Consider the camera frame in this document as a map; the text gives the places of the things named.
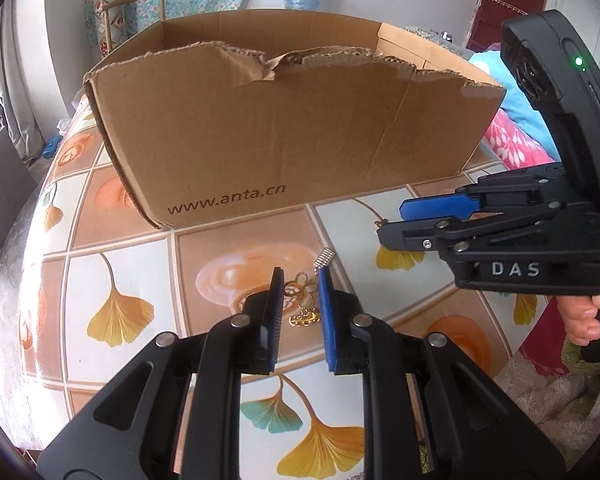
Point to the grey glitter cloth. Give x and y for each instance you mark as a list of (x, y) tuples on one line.
[(430, 34)]

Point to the torn cardboard box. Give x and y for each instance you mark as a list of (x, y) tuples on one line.
[(280, 135)]

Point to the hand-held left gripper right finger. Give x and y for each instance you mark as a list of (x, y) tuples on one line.
[(326, 310)]

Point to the person's right hand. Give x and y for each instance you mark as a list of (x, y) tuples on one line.
[(580, 320)]

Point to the wooden chair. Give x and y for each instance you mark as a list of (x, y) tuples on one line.
[(108, 30)]

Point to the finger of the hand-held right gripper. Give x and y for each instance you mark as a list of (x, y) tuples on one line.
[(440, 207), (410, 235)]

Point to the dark grey cabinet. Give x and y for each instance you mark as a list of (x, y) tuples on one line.
[(0, 195)]

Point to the white plastic bag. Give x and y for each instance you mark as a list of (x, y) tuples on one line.
[(70, 120)]

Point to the leaf patterned tablecloth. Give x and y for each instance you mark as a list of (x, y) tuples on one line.
[(145, 260)]

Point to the pink leaf print blanket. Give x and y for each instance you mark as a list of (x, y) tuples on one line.
[(515, 140)]

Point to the blue slippers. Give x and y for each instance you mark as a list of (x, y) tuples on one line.
[(50, 147)]

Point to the gold flower pendant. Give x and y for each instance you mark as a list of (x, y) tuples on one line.
[(325, 258)]

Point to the grey curtain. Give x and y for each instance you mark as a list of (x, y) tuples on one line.
[(25, 85)]

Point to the white fluffy blanket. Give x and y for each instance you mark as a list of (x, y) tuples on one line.
[(570, 400)]

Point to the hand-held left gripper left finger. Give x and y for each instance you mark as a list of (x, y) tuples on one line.
[(275, 310)]

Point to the green fluffy cloth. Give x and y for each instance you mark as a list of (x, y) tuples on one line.
[(575, 360)]

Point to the light blue pillow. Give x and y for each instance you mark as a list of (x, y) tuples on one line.
[(500, 80)]

